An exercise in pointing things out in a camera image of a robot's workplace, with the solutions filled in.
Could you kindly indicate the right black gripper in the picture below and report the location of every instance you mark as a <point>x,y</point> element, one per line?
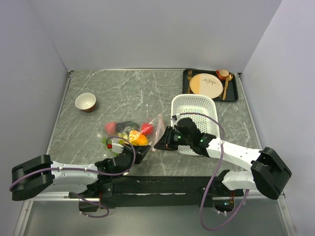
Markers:
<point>166,141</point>

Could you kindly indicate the gold fork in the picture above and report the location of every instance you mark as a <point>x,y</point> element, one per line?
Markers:
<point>189,77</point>

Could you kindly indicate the clear zip top bag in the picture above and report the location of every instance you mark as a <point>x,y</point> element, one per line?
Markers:
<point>157,123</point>

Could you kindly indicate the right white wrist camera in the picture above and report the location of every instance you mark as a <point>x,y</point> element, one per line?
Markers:
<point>175,118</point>

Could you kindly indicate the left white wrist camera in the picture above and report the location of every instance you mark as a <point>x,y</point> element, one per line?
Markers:
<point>116,146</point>

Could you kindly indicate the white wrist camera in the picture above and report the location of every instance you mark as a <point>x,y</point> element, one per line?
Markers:
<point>175,118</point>
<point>116,146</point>

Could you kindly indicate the yellow pear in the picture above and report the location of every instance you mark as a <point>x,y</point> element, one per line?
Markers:
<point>123,138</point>

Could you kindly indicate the white brown bowl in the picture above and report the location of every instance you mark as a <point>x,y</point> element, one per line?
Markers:
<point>86,102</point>

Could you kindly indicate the orange cup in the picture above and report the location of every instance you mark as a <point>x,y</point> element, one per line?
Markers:
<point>222,74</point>

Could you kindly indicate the black tray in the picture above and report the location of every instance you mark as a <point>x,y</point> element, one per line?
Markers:
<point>231,92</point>

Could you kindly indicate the aluminium rail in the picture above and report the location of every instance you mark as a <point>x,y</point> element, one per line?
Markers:
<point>62,196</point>

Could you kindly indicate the gold spoon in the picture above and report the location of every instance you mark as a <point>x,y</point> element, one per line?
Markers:
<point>227,80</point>

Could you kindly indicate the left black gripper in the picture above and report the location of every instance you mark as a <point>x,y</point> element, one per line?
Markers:
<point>141,151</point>

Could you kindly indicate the orange yellow mango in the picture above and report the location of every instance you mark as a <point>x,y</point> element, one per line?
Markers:
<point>137,138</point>

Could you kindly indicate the white perforated basket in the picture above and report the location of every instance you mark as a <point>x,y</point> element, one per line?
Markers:
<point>201,109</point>

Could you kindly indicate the cream orange plate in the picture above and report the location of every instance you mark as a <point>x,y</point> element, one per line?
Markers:
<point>207,85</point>

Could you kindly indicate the pink peach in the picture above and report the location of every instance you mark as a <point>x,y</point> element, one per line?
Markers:
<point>110,128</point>

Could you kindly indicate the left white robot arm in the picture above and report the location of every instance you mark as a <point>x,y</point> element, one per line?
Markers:
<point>42,175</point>

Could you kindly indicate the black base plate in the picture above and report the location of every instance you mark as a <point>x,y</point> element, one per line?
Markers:
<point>155,191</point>

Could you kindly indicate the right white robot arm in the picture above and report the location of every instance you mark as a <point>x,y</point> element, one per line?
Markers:
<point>263,170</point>

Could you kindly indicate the green grapes bunch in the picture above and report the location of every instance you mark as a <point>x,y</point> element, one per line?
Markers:
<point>106,143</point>

